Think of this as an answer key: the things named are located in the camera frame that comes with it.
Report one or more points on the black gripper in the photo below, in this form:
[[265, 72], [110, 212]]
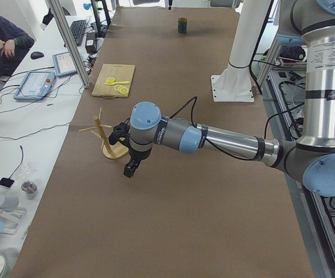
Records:
[[138, 156]]

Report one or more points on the dark teal mug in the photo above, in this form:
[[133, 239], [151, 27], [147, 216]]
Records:
[[182, 25]]

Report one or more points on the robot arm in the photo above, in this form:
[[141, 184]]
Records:
[[311, 158]]

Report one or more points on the wooden cup storage rack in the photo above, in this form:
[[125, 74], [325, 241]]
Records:
[[110, 151]]

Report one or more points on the small steel cup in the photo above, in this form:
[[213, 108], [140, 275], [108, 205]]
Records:
[[30, 189]]

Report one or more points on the grey plastic cup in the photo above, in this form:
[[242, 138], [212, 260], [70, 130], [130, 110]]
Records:
[[9, 202]]

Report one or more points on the clear dish rack tray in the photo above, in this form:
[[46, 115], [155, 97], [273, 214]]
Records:
[[12, 220]]

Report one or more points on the yellow plastic knife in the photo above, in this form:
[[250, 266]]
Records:
[[117, 83]]

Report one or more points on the wooden cutting board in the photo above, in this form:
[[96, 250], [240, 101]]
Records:
[[121, 72]]

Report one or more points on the blue teach pendant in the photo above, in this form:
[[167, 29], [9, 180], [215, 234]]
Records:
[[35, 86], [63, 64]]

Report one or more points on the black square device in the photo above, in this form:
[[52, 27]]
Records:
[[6, 182]]

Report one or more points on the black power adapter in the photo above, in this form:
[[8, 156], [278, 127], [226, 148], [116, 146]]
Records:
[[91, 43]]

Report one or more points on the black computer mouse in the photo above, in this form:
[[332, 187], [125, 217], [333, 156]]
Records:
[[36, 55]]

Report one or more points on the black keyboard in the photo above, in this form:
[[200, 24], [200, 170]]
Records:
[[77, 29]]

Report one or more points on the seated person in blue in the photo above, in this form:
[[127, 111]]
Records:
[[15, 43]]

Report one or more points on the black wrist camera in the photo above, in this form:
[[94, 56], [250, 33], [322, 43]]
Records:
[[120, 133]]

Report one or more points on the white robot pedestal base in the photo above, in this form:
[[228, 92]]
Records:
[[234, 83]]

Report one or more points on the aluminium frame post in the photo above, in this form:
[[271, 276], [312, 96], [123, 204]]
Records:
[[66, 34]]

